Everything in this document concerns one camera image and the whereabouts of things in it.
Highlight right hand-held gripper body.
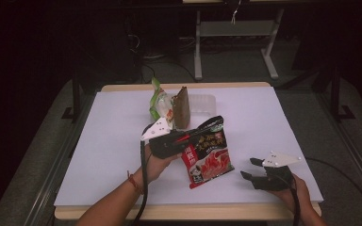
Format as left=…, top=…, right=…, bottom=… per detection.
left=252, top=151, right=303, bottom=192

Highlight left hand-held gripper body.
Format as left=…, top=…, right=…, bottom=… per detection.
left=140, top=117, right=190, bottom=160

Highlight brown snack packet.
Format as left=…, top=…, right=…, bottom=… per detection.
left=172, top=86, right=192, bottom=131

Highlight clear plastic container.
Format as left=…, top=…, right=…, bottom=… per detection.
left=149, top=93, right=218, bottom=128

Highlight red and black food packet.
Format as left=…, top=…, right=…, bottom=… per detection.
left=180, top=115, right=236, bottom=190

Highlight green and white food packet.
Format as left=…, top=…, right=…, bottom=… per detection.
left=148, top=77, right=175, bottom=130

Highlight person's left hand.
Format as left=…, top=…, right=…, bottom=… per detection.
left=140, top=146, right=184, bottom=185

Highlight person's right hand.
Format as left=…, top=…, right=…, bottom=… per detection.
left=268, top=174, right=311, bottom=215

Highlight white table mat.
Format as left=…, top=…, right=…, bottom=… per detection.
left=53, top=87, right=324, bottom=207

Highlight black metal stand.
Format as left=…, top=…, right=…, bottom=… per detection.
left=60, top=70, right=83, bottom=122
left=329, top=64, right=356, bottom=122

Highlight thick black right gripper cable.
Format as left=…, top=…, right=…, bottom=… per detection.
left=272, top=171, right=302, bottom=226

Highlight thick black gripper cable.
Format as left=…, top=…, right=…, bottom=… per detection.
left=272, top=171, right=302, bottom=226
left=131, top=139, right=151, bottom=226

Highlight thick black left gripper cable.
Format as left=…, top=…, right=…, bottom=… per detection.
left=131, top=139, right=151, bottom=226

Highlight red bracelet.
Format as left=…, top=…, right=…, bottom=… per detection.
left=126, top=169, right=144, bottom=196

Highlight black floor cables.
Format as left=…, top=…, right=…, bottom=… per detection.
left=127, top=31, right=200, bottom=85

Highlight thin black cable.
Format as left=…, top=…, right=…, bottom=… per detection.
left=304, top=155, right=362, bottom=226

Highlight aluminium rail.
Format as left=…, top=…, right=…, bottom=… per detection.
left=314, top=92, right=362, bottom=205
left=23, top=93, right=96, bottom=226

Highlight grey metal desk frame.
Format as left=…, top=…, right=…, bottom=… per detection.
left=193, top=8, right=286, bottom=81

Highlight white hanging cable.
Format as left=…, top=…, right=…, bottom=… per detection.
left=230, top=0, right=243, bottom=25

